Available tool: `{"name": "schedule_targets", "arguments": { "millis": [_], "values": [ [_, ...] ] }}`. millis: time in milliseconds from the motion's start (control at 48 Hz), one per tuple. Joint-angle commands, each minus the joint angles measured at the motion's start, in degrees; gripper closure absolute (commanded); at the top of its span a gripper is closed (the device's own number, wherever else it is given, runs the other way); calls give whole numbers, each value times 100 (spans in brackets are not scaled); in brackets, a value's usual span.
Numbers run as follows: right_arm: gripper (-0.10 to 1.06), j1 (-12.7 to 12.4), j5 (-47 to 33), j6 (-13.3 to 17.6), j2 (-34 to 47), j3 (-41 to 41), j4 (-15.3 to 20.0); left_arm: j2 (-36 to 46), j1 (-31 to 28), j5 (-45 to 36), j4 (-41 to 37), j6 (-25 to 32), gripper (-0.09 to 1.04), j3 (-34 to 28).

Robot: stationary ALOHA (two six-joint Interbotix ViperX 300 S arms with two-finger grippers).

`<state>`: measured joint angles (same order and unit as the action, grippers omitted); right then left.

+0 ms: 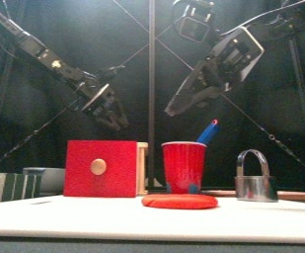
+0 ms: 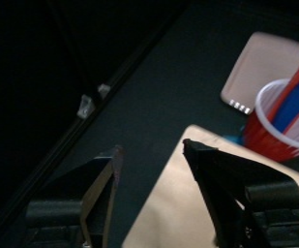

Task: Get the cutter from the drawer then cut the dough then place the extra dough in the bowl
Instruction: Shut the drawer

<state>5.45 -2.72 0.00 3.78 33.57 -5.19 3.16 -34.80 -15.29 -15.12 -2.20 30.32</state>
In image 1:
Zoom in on red plastic cup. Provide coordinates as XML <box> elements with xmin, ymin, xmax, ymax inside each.
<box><xmin>160</xmin><ymin>141</ymin><xmax>208</xmax><ymax>195</ymax></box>

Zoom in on round metal cutter with handle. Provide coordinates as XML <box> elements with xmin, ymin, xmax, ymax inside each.
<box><xmin>234</xmin><ymin>148</ymin><xmax>280</xmax><ymax>203</ymax></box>

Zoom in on white cutting board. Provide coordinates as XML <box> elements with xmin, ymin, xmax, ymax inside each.
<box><xmin>0</xmin><ymin>195</ymin><xmax>305</xmax><ymax>245</ymax></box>

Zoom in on red drawer with wooden knob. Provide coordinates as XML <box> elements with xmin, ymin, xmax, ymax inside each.
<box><xmin>62</xmin><ymin>139</ymin><xmax>140</xmax><ymax>199</ymax></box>

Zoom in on green white striped box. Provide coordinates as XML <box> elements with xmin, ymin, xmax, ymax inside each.
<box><xmin>0</xmin><ymin>172</ymin><xmax>43</xmax><ymax>204</ymax></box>

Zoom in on blue plastic spatula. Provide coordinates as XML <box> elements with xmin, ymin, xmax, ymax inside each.
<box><xmin>196</xmin><ymin>122</ymin><xmax>221</xmax><ymax>146</ymax></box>

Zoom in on red dough disc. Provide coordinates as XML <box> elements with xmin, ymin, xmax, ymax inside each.
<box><xmin>141</xmin><ymin>193</ymin><xmax>220</xmax><ymax>211</ymax></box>

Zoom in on vertical metal pole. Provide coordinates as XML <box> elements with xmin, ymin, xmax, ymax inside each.
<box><xmin>148</xmin><ymin>0</ymin><xmax>157</xmax><ymax>189</ymax></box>

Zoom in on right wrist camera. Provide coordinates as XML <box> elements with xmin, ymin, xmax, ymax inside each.
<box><xmin>172</xmin><ymin>0</ymin><xmax>218</xmax><ymax>44</ymax></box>

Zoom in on brown wooden board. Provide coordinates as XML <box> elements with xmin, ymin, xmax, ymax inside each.
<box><xmin>201</xmin><ymin>190</ymin><xmax>305</xmax><ymax>203</ymax></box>

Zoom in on dark metal stand post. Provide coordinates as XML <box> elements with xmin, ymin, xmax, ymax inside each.
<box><xmin>288</xmin><ymin>36</ymin><xmax>305</xmax><ymax>181</ymax></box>

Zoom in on wooden drawer box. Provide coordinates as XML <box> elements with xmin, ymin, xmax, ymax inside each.
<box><xmin>137</xmin><ymin>141</ymin><xmax>150</xmax><ymax>196</ymax></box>

